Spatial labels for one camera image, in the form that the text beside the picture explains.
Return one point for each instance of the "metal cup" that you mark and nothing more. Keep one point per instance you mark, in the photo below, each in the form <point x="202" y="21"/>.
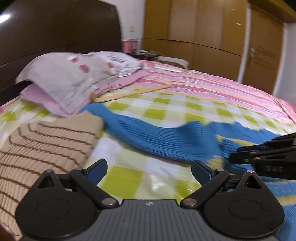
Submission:
<point x="138" y="44"/>

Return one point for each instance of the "checkered striped bed sheet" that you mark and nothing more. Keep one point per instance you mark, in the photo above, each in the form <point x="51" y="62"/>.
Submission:
<point x="143" y="171"/>

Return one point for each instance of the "folded beige cloth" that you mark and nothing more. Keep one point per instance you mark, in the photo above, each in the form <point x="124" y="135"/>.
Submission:
<point x="175" y="61"/>

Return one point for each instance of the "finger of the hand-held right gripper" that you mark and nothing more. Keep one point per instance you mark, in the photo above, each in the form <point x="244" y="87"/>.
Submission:
<point x="254" y="157"/>
<point x="277" y="141"/>

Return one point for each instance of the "pink striped blanket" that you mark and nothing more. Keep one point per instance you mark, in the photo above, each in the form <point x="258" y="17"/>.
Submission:
<point x="219" y="88"/>

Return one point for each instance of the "grey pillow with pink dots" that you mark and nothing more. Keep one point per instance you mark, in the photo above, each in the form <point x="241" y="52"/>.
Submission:
<point x="69" y="74"/>

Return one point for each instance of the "wooden wardrobe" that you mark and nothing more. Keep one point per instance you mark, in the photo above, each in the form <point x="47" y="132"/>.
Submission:
<point x="196" y="25"/>

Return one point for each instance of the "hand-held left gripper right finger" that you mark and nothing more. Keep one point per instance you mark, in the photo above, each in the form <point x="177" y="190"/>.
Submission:
<point x="201" y="171"/>

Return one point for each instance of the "blue knit sweater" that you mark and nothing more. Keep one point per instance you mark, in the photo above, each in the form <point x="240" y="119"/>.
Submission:
<point x="161" y="139"/>

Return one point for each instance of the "white flat card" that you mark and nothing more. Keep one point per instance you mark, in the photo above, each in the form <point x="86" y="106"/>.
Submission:
<point x="168" y="68"/>

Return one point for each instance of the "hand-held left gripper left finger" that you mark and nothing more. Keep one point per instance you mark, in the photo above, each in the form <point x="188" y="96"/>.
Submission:
<point x="98" y="170"/>

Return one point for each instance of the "pink container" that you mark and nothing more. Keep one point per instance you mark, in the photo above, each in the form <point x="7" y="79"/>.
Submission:
<point x="128" y="46"/>

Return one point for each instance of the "wooden door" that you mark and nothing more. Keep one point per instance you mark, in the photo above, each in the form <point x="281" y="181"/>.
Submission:
<point x="261" y="53"/>

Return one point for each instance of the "dark brown headboard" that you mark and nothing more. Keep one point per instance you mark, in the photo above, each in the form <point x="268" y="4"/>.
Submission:
<point x="57" y="30"/>

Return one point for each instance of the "beige striped knit sweater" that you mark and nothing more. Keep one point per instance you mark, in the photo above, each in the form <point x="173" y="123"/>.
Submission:
<point x="46" y="143"/>

